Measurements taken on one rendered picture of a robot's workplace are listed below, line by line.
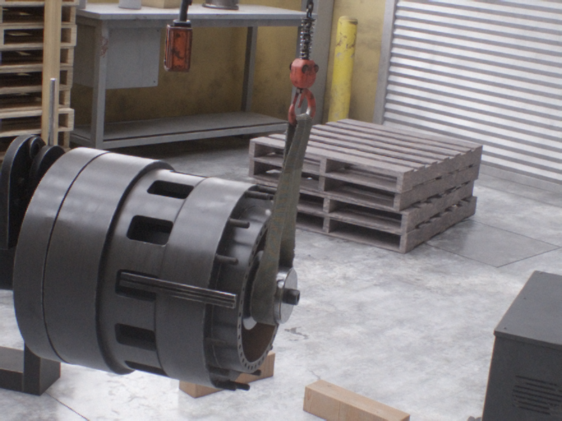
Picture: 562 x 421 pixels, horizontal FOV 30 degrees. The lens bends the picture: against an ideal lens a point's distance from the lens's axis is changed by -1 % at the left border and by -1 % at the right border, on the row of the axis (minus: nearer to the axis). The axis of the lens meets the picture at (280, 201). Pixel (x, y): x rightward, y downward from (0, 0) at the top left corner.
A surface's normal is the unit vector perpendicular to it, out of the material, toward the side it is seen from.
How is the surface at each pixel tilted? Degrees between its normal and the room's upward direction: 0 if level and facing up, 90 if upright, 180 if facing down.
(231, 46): 90
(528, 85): 60
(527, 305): 0
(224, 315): 91
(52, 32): 89
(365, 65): 90
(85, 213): 49
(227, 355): 124
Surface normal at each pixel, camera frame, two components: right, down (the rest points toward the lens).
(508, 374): -0.40, 0.20
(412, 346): 0.09, -0.96
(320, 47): 0.72, 0.24
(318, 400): -0.62, 0.14
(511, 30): -0.55, -0.38
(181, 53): 0.24, 0.26
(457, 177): 0.85, 0.21
